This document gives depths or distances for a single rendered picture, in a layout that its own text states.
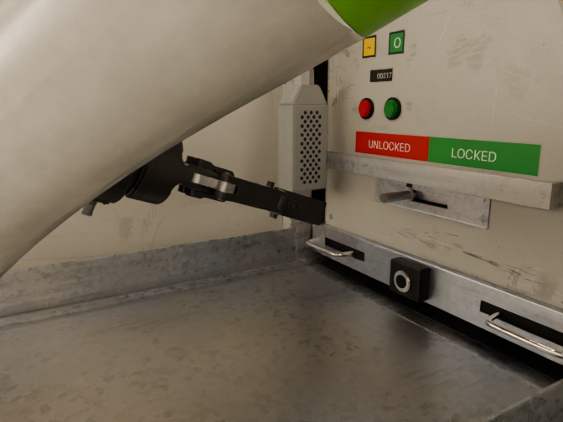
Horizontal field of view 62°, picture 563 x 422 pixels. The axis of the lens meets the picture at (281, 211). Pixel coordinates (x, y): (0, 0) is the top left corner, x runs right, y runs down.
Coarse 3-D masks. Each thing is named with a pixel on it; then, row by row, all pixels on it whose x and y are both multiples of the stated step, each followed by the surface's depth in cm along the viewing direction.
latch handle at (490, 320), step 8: (496, 312) 57; (488, 320) 55; (496, 328) 54; (504, 328) 53; (512, 336) 52; (520, 336) 51; (528, 344) 51; (536, 344) 50; (544, 344) 49; (544, 352) 49; (552, 352) 48; (560, 352) 48
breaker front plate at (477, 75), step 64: (448, 0) 60; (512, 0) 53; (384, 64) 72; (448, 64) 61; (512, 64) 54; (384, 128) 73; (448, 128) 63; (512, 128) 55; (384, 192) 74; (448, 192) 64; (448, 256) 65; (512, 256) 57
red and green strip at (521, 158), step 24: (360, 144) 78; (384, 144) 73; (408, 144) 69; (432, 144) 65; (456, 144) 62; (480, 144) 59; (504, 144) 56; (528, 144) 53; (504, 168) 56; (528, 168) 54
